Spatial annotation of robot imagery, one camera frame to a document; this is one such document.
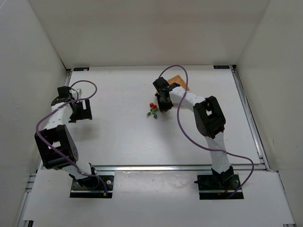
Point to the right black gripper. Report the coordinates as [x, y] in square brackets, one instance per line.
[163, 101]

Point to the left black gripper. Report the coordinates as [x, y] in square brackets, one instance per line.
[83, 111]

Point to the cherry sprig with leaves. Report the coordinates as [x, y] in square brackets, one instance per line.
[153, 111]

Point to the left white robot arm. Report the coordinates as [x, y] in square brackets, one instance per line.
[55, 144]

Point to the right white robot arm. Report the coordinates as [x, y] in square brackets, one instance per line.
[209, 120]

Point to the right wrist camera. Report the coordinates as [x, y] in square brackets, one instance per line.
[160, 84]

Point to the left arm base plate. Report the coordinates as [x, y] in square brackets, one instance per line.
[93, 188]

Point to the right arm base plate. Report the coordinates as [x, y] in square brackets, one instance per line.
[210, 189]

